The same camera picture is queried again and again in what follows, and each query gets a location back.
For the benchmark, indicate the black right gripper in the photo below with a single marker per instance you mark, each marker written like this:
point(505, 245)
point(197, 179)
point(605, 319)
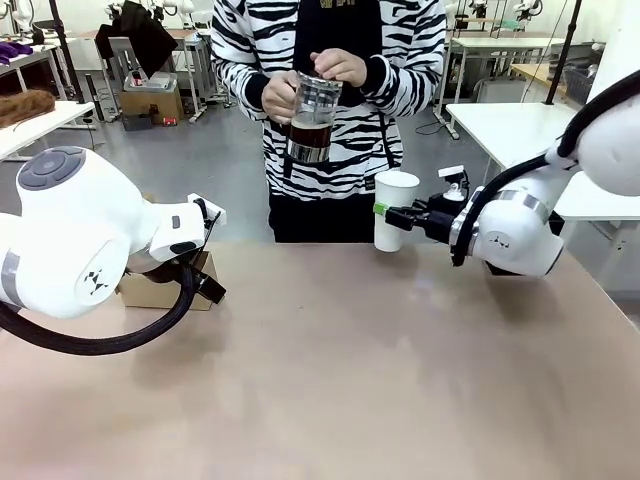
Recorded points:
point(440, 220)

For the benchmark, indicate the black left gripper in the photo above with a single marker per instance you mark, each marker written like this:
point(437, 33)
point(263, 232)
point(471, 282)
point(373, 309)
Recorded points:
point(209, 287)

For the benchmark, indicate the white paper cup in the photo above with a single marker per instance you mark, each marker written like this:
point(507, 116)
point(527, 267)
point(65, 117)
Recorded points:
point(395, 192)

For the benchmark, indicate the brown cardboard cup carrier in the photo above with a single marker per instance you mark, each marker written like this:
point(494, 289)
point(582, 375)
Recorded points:
point(150, 297)

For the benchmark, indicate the glass french press with coffee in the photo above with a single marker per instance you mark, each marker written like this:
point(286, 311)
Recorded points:
point(310, 135)

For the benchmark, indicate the zebra sleeved left forearm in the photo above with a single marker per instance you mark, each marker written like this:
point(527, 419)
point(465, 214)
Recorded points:
point(405, 80)

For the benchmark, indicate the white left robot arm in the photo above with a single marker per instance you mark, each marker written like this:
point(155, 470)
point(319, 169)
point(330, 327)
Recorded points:
point(75, 225)

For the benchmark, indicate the zebra sleeved right forearm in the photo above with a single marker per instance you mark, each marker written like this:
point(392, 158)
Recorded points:
point(240, 75)

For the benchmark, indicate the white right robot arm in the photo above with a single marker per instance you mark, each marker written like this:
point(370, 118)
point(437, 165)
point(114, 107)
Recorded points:
point(515, 235)

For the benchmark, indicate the person's left hand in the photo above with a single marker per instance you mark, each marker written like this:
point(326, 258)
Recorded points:
point(340, 65)

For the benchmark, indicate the person's right hand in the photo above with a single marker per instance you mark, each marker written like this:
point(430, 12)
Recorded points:
point(277, 100)

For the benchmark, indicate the person in zebra hoodie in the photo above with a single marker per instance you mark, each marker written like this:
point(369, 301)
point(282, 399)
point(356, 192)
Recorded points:
point(350, 150)

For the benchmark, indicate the large white table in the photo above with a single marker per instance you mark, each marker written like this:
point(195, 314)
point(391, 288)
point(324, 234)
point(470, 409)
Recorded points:
point(505, 127)

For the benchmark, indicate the small black box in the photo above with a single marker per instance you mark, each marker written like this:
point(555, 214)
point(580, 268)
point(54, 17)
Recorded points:
point(137, 122)

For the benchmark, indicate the wooden top table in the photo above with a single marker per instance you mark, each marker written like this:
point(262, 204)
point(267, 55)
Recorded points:
point(532, 71)

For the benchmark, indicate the white background table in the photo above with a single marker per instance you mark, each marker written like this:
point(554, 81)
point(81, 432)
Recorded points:
point(500, 44)

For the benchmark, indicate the brown cardboard box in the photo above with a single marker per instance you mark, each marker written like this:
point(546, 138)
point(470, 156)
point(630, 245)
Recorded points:
point(150, 105)

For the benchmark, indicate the grey lidded plastic container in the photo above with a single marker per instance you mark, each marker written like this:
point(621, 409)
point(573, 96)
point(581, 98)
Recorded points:
point(150, 81)

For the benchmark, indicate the black stand pole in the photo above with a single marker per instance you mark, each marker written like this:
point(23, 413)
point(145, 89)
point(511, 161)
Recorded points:
point(562, 55)

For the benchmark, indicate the white side table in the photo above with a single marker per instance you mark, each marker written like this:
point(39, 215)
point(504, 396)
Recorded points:
point(45, 122)

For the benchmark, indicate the brown fur piece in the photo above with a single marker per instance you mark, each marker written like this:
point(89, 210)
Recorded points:
point(25, 106)

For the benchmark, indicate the black cloth sheet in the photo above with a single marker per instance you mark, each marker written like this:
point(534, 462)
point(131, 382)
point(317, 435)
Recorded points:
point(140, 35)

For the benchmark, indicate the black tripod pole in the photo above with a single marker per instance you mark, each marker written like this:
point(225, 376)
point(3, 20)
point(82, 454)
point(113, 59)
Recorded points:
point(65, 45)

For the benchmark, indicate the purple cloth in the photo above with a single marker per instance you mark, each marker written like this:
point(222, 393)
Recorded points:
point(12, 51)

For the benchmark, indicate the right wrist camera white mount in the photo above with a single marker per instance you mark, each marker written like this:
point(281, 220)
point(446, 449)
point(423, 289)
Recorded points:
point(450, 173)

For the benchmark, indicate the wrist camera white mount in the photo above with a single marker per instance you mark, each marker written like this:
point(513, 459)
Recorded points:
point(450, 173)
point(216, 214)

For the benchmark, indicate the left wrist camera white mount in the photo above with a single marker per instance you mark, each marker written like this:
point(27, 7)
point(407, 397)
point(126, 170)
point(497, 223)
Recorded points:
point(216, 214)

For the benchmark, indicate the short black post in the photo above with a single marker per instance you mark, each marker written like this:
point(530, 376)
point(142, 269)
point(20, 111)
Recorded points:
point(95, 100)

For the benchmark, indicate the grey metal table frame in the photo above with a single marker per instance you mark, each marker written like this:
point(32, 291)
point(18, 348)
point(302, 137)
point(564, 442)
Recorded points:
point(197, 65)

